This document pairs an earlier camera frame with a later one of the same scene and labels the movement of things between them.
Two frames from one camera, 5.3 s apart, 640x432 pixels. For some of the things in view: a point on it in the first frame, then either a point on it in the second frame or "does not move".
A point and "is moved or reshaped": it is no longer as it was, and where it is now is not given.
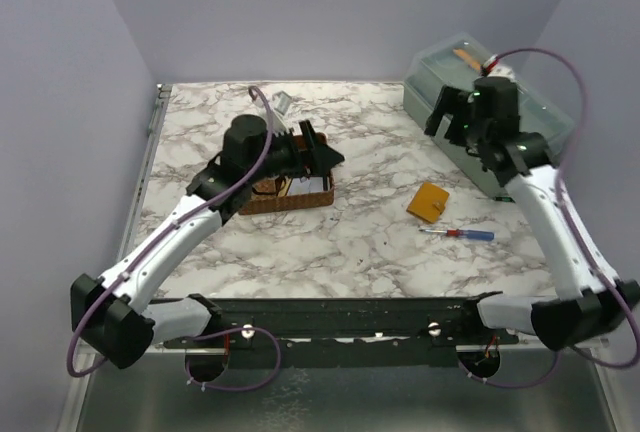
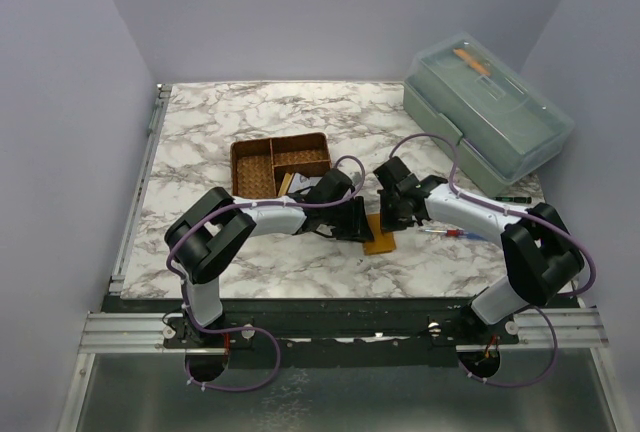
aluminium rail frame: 70,417 does not move
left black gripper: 324,158 to 358,229
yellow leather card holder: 428,202 is moved or reshaped
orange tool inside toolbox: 467,58 does not move
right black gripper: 455,101 to 389,224
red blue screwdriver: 463,232 does not move
